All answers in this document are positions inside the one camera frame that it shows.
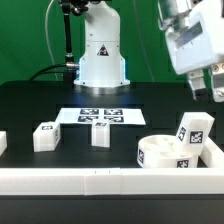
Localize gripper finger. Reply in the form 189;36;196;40
187;70;208;100
210;63;224;102

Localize white cable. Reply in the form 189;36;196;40
44;0;60;81

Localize black cable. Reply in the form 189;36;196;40
29;63;78;82

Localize white marker sheet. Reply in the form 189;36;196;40
56;108;146;125

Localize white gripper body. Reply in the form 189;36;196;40
157;0;224;74

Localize white U-shaped obstacle wall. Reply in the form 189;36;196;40
0;140;224;196

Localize white round stool seat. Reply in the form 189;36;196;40
137;135;198;168

